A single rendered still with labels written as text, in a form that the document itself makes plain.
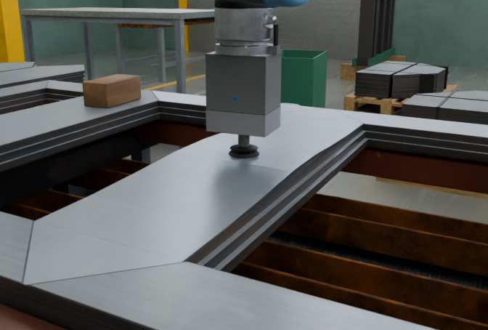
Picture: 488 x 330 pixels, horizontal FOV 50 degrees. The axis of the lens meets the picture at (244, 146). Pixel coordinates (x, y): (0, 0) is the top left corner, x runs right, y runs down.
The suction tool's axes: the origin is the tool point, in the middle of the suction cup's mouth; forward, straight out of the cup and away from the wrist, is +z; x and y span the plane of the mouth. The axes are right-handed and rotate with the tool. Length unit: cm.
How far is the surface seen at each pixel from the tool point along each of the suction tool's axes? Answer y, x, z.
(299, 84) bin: 90, -343, 47
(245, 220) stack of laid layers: -7.3, 17.6, 0.3
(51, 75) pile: 78, -50, -1
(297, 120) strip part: -0.3, -25.0, -0.6
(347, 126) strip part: -9.6, -24.0, -0.6
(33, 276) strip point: 4.0, 35.7, -0.4
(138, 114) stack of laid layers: 32.6, -23.8, 0.9
